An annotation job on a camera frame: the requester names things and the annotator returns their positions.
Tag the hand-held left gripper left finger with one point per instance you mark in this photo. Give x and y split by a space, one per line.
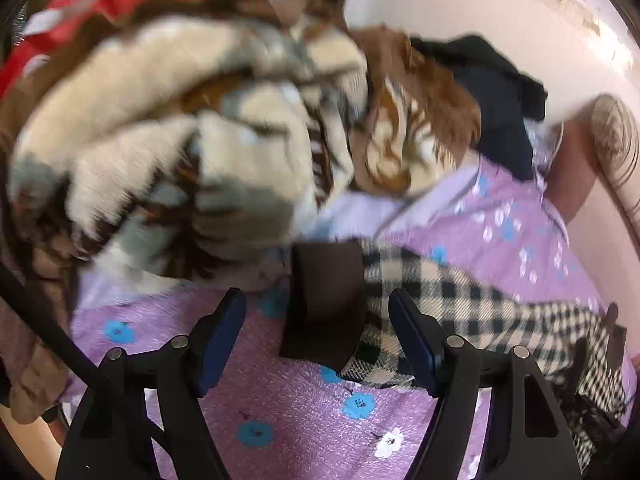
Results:
222 341

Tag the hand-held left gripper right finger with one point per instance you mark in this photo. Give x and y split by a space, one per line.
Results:
415 342

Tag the beige black plaid garment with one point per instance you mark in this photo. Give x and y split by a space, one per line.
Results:
450 295

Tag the black clothes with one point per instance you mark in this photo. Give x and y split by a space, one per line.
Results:
495 100

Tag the purple floral bedsheet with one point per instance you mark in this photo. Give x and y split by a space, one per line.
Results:
300 410

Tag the tiger print blanket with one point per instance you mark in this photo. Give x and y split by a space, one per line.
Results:
165 160

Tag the tan brown cloth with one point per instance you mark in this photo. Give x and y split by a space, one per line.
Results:
30 360

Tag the pink upholstered headboard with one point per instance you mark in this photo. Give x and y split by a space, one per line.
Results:
580 180

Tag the lavender cloth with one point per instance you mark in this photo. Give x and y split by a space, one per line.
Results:
547 145

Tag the striped beige pillow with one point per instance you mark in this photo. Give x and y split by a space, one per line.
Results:
617 140

